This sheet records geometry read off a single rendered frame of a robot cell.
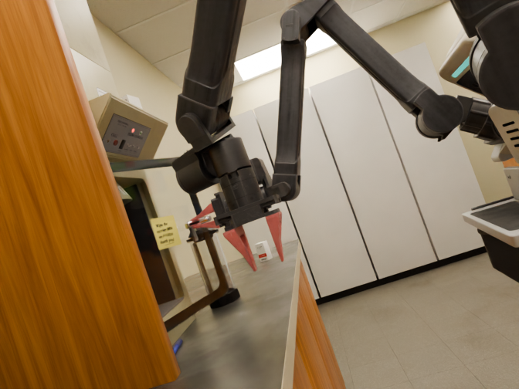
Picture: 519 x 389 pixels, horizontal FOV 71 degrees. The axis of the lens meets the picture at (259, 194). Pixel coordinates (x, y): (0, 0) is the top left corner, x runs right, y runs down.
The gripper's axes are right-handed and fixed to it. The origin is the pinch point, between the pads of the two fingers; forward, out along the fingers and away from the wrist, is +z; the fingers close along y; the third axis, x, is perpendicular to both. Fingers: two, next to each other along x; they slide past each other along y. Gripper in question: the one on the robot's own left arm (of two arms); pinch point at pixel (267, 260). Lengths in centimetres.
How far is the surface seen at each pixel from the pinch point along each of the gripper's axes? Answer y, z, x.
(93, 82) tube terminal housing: 32, -55, -32
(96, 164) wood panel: 24.5, -26.2, -5.8
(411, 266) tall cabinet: -84, 96, -326
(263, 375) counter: 6.4, 15.9, 1.4
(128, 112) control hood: 22, -40, -22
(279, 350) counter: 4.3, 15.9, -5.8
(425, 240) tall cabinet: -106, 75, -326
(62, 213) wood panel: 33.9, -20.0, -6.0
